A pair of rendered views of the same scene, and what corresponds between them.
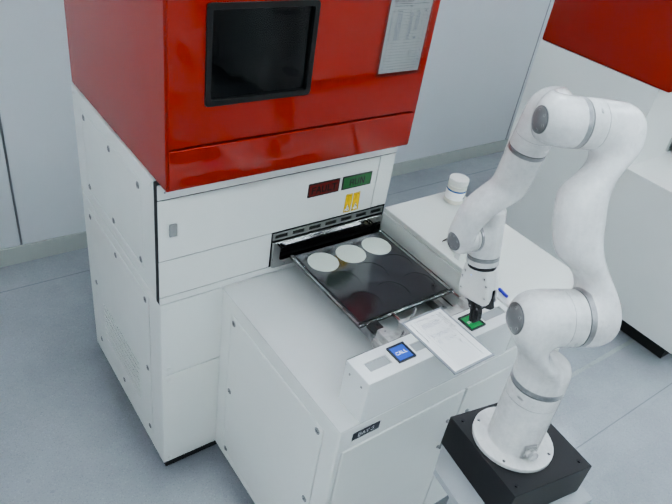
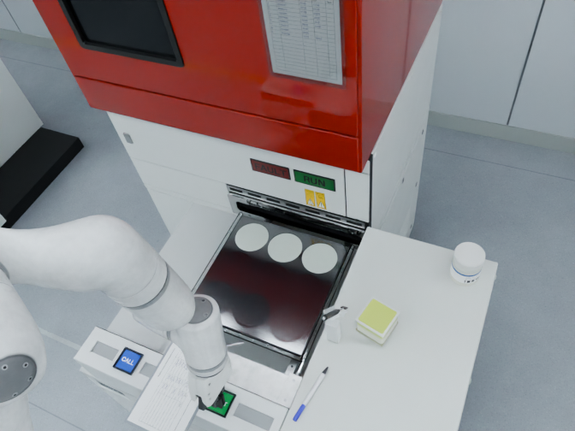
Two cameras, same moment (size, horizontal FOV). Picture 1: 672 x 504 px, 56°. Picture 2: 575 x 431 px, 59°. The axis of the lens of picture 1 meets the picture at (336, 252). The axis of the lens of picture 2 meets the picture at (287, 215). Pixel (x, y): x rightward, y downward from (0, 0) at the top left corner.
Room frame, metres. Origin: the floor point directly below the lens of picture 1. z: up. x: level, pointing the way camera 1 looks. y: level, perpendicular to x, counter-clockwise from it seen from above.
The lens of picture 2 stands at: (1.47, -0.86, 2.11)
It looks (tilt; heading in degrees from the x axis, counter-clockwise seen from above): 52 degrees down; 74
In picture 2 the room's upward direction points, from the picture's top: 11 degrees counter-clockwise
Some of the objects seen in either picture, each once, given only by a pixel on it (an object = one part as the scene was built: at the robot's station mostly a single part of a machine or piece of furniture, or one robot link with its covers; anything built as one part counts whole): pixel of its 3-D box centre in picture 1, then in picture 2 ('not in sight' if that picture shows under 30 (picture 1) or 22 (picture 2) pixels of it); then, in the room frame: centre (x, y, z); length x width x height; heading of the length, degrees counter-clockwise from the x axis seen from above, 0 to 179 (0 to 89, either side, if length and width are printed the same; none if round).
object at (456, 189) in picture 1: (456, 189); (466, 264); (2.02, -0.39, 1.01); 0.07 x 0.07 x 0.10
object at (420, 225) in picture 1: (477, 260); (394, 359); (1.77, -0.47, 0.89); 0.62 x 0.35 x 0.14; 41
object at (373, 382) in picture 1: (432, 355); (182, 392); (1.27, -0.31, 0.89); 0.55 x 0.09 x 0.14; 131
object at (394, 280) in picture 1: (370, 272); (269, 278); (1.59, -0.12, 0.90); 0.34 x 0.34 x 0.01; 41
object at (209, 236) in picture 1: (284, 216); (237, 174); (1.63, 0.17, 1.02); 0.82 x 0.03 x 0.40; 131
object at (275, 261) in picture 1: (328, 239); (294, 220); (1.74, 0.03, 0.89); 0.44 x 0.02 x 0.10; 131
